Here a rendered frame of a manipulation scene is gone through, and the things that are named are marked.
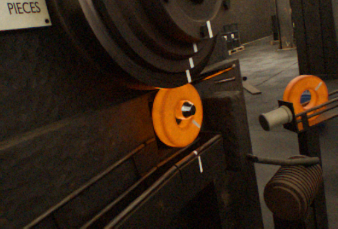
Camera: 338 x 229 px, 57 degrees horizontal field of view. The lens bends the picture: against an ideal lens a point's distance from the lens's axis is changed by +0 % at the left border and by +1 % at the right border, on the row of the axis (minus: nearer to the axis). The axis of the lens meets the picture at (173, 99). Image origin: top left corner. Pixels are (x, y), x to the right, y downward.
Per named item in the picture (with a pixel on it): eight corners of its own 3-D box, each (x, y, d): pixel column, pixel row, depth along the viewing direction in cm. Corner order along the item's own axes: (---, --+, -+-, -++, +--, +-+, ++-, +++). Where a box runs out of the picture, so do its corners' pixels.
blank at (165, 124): (142, 129, 68) (154, 130, 66) (165, 70, 74) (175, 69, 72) (181, 154, 78) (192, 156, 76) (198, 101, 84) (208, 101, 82)
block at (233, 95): (212, 169, 99) (200, 97, 94) (224, 159, 105) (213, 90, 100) (243, 174, 92) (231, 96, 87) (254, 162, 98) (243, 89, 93)
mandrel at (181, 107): (149, 110, 85) (140, 121, 83) (142, 98, 83) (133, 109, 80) (200, 110, 74) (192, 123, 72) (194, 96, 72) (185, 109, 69)
